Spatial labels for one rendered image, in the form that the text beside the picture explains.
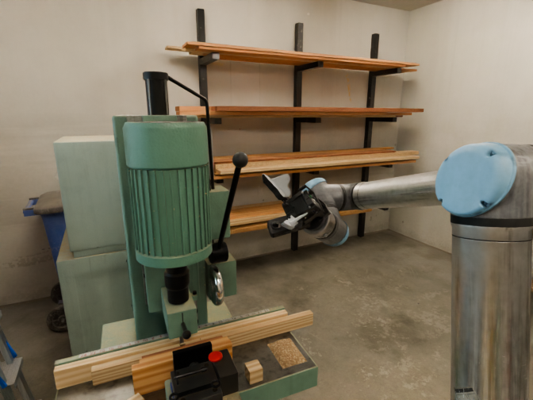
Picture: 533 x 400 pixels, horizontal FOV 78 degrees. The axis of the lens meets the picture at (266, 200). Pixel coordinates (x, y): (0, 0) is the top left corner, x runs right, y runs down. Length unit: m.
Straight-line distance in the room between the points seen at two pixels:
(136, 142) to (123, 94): 2.42
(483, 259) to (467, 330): 0.12
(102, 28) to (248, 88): 1.30
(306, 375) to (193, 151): 0.61
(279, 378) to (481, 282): 0.52
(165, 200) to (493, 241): 0.58
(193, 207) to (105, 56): 2.51
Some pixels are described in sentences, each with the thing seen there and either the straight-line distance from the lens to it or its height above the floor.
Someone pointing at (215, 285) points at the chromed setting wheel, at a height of 1.05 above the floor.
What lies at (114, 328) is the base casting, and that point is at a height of 0.80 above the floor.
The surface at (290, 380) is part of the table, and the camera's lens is 0.93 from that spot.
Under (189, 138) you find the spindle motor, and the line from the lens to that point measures 0.70.
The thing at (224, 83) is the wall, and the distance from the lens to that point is 3.31.
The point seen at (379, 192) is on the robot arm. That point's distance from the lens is 0.99.
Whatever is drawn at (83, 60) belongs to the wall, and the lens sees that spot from 3.14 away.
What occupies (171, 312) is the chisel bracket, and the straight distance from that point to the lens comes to 0.85.
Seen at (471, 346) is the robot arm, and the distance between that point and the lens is 0.67.
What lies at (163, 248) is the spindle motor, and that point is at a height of 1.25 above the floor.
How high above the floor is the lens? 1.52
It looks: 14 degrees down
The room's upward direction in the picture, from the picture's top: straight up
